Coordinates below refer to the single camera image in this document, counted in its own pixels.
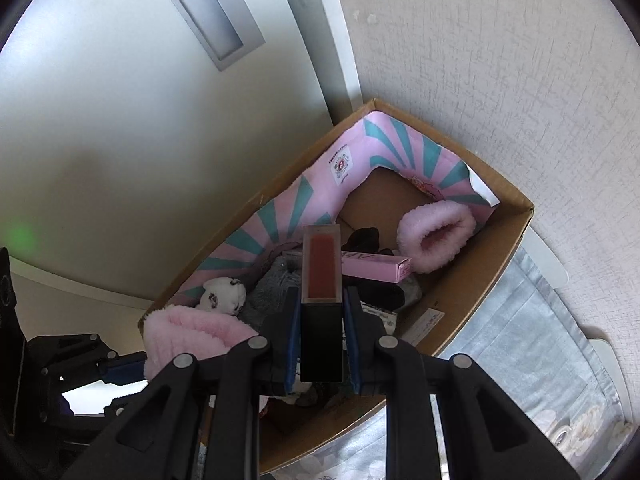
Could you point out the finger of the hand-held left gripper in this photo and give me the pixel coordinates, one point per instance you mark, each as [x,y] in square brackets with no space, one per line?
[122,367]
[95,422]

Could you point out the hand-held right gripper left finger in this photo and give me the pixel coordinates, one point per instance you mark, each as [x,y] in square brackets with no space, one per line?
[292,350]

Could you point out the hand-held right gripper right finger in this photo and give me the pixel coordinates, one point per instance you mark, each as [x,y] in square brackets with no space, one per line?
[352,355]

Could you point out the red lip gloss tube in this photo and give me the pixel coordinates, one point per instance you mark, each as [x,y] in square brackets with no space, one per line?
[322,270]

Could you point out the cardboard box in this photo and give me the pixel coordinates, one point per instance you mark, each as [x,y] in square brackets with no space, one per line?
[375,195]

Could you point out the grey knit hat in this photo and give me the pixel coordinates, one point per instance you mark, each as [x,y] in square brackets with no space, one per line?
[270,290]

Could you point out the pink fluffy slipper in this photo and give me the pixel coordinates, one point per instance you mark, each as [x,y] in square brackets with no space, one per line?
[415,225]
[195,330]

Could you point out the white plush toy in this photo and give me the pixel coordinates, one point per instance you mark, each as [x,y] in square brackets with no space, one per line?
[220,295]

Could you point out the long pink carton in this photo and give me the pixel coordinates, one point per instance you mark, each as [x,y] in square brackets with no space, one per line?
[380,266]

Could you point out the black cloth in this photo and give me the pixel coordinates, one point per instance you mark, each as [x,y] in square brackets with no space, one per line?
[367,237]

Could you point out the pale floral blanket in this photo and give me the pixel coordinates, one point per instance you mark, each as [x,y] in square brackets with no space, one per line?
[510,360]

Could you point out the white cabinet door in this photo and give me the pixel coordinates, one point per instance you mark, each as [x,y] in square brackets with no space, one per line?
[125,135]

